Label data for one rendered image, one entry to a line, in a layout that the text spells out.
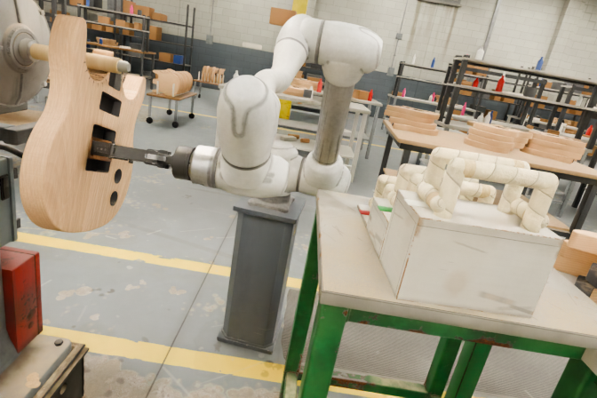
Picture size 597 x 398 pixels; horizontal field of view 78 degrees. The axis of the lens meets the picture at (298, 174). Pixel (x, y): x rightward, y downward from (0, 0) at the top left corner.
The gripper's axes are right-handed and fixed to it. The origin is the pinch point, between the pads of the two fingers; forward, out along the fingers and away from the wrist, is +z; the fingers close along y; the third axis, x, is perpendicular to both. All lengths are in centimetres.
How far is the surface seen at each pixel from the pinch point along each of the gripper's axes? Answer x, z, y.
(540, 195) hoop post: 4, -86, -18
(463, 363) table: -49, -107, 40
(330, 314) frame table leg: -25, -54, -10
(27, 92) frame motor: 10.0, 19.4, 0.7
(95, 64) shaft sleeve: 17.2, 1.9, -5.7
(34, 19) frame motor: 25.9, 19.0, -2.0
